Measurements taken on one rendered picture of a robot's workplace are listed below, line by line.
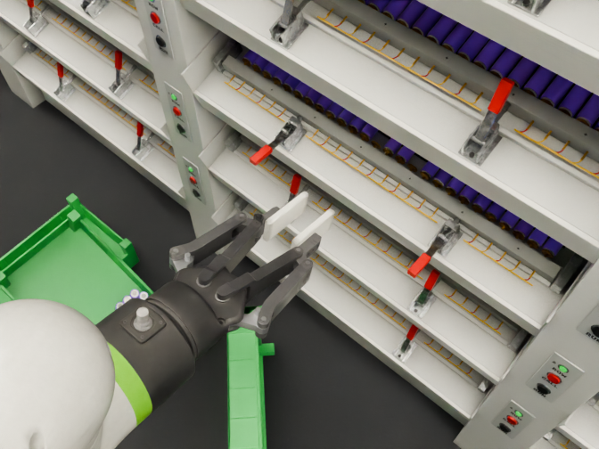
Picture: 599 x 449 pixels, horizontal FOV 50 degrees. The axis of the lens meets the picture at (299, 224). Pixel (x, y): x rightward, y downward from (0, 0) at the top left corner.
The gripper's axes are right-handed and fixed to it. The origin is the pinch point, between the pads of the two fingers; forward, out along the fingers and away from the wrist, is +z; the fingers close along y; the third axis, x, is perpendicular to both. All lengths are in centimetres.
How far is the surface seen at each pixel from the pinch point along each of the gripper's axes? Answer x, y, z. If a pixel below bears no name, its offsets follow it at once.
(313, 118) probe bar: 3.2, 13.0, 20.2
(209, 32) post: -0.9, 32.9, 19.4
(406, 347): 42, -12, 26
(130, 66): 23, 61, 28
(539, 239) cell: 2.4, -21.3, 22.2
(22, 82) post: 51, 103, 29
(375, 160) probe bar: 3.5, 1.8, 19.7
